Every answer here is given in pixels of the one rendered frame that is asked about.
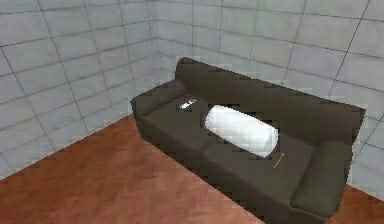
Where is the grey remote control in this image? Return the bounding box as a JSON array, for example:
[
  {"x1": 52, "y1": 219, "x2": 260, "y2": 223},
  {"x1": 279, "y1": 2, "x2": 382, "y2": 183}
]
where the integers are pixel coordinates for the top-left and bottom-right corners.
[{"x1": 179, "y1": 98, "x2": 198, "y2": 111}]

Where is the white pillow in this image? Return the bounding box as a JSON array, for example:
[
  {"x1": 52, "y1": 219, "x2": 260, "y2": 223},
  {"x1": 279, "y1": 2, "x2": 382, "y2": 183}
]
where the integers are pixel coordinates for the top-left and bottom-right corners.
[{"x1": 204, "y1": 104, "x2": 280, "y2": 159}]

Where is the dark brown sofa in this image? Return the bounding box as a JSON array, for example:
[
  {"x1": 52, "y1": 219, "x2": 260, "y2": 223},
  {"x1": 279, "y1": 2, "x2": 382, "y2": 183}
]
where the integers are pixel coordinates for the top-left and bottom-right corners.
[{"x1": 129, "y1": 57, "x2": 367, "y2": 224}]

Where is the orange pencil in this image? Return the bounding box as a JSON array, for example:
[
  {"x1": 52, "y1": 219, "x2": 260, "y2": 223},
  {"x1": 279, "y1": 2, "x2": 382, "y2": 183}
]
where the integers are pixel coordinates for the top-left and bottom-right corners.
[{"x1": 273, "y1": 152, "x2": 285, "y2": 169}]

